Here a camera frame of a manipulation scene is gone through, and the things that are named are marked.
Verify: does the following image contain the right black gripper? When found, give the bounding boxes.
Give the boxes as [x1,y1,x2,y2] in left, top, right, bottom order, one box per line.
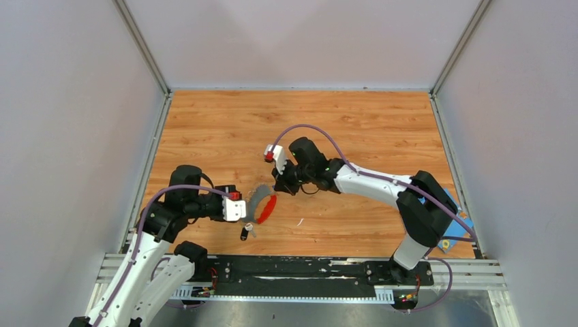
[272,157,314,197]

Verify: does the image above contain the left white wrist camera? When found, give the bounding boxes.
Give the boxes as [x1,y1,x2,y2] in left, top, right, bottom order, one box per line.
[222,191,247,223]

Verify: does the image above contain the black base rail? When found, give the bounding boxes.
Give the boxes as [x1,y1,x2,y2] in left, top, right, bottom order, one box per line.
[171,255,434,305]

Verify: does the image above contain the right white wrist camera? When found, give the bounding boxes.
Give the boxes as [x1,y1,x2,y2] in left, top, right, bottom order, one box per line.
[264,144,288,175]

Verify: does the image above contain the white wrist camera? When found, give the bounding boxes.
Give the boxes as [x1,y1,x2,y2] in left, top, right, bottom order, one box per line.
[264,144,288,175]
[222,191,247,223]

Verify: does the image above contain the blue cloth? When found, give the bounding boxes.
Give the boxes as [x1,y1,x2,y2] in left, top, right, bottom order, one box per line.
[438,188,475,253]

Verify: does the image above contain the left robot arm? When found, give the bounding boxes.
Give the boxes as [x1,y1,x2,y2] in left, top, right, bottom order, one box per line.
[70,165,247,326]

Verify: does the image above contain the red handled metal key holder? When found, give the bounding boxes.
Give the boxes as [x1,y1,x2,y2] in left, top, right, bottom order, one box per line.
[243,184,277,224]

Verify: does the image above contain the black tag key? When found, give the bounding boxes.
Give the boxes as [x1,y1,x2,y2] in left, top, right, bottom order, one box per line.
[240,223,256,241]

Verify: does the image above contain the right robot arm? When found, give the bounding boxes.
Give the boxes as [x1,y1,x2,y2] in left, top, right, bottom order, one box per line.
[264,137,458,285]

